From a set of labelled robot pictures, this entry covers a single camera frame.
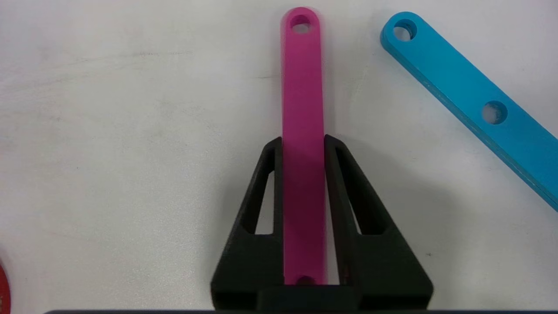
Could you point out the blue flat bar with holes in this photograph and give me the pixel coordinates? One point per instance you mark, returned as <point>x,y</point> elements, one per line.
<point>457,83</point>

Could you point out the pink bar with holes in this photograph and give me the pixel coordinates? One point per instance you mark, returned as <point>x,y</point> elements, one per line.
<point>303,109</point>

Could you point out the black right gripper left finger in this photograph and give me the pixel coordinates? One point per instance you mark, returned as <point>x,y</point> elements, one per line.
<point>248,266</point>

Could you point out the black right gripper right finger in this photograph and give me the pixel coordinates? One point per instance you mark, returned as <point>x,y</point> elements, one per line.
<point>383,266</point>

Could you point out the red curved letter piece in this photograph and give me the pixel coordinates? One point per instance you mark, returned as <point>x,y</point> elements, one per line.
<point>3,288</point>

